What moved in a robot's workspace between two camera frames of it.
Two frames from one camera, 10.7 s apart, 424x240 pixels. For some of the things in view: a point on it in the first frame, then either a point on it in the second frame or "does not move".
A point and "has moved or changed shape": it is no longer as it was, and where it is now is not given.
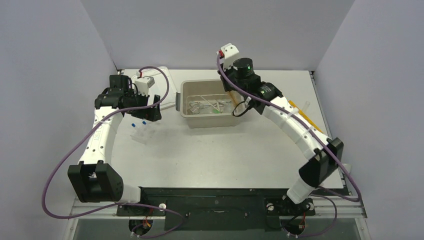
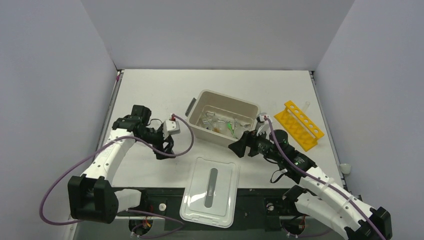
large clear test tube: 307,104 does not move
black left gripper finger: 153,114 -> 168,149
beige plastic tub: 206,104 has moved or changed shape
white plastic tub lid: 163,86 -> 211,195
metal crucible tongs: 216,104 -> 236,125
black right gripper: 226,84 -> 250,144
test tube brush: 233,98 -> 216,129
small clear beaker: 195,107 -> 209,120
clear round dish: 348,167 does not move
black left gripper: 222,209 does not move
